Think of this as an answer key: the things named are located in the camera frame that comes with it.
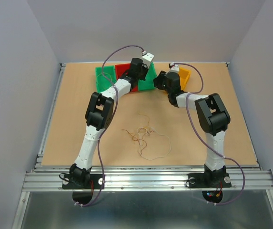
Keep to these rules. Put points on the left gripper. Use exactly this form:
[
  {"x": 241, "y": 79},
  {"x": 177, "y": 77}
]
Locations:
[{"x": 145, "y": 69}]

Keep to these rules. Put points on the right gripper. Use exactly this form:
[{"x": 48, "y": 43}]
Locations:
[{"x": 157, "y": 80}]

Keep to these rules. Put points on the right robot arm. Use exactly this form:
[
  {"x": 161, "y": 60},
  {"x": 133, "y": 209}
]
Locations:
[{"x": 213, "y": 119}]

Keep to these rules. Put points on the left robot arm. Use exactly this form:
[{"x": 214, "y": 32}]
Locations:
[{"x": 99, "y": 115}]

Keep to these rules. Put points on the right green bin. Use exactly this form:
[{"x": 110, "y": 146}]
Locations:
[{"x": 148, "y": 83}]

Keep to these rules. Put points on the green bin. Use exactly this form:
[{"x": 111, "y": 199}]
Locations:
[
  {"x": 148, "y": 83},
  {"x": 106, "y": 81}
]

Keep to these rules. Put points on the red bin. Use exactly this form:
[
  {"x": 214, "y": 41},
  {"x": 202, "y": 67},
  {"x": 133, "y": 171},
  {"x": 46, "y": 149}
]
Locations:
[{"x": 120, "y": 69}]

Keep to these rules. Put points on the yellow bin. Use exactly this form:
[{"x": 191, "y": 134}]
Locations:
[{"x": 184, "y": 76}]

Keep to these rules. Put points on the left green bin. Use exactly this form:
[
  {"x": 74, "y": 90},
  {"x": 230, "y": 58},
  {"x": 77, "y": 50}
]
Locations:
[{"x": 106, "y": 81}]

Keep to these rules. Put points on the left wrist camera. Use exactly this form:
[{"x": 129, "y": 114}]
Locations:
[{"x": 147, "y": 58}]

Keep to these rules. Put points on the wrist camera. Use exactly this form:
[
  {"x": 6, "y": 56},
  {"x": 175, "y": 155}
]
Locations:
[
  {"x": 147, "y": 58},
  {"x": 174, "y": 68}
]

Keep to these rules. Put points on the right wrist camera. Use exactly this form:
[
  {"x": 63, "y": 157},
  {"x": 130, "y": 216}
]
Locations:
[{"x": 174, "y": 68}]

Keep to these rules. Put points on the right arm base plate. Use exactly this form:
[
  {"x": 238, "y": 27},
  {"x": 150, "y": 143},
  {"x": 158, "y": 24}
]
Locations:
[{"x": 201, "y": 180}]

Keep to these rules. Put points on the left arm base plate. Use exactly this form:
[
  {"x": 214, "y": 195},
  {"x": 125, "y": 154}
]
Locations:
[{"x": 94, "y": 181}]

